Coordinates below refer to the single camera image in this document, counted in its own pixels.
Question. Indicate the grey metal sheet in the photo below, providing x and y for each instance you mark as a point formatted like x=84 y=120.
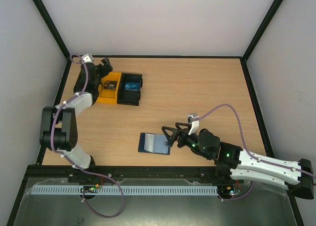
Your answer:
x=263 y=206

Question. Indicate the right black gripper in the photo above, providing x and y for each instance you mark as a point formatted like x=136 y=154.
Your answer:
x=178 y=135

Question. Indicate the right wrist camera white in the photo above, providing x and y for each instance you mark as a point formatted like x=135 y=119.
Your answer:
x=193 y=121

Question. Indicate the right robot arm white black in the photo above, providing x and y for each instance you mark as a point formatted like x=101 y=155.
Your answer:
x=237 y=163

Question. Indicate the black aluminium frame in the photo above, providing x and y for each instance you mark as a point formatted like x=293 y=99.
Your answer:
x=38 y=170

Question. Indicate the yellow middle bin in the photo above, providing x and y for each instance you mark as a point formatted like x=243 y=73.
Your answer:
x=109 y=96

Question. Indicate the black bin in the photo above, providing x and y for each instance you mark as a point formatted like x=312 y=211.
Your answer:
x=79 y=84
x=126 y=97

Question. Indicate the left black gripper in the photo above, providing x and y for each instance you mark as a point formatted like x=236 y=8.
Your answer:
x=107 y=65

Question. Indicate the blue card holder wallet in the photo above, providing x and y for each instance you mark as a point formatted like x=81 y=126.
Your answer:
x=153 y=143

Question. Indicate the light blue slotted cable duct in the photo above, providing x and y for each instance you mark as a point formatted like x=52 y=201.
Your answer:
x=126 y=190

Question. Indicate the right black bin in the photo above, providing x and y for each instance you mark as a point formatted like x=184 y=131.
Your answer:
x=126 y=97

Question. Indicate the left black bin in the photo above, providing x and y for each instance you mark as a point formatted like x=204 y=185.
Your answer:
x=79 y=84

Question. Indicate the black card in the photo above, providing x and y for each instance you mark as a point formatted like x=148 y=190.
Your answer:
x=110 y=84

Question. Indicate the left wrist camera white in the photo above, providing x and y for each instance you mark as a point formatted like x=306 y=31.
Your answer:
x=87 y=58

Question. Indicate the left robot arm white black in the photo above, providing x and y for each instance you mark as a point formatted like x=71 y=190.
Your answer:
x=58 y=130

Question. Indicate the blue white credit card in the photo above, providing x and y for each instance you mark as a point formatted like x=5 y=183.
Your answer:
x=131 y=86

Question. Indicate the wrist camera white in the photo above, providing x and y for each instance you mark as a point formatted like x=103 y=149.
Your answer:
x=87 y=58
x=193 y=121

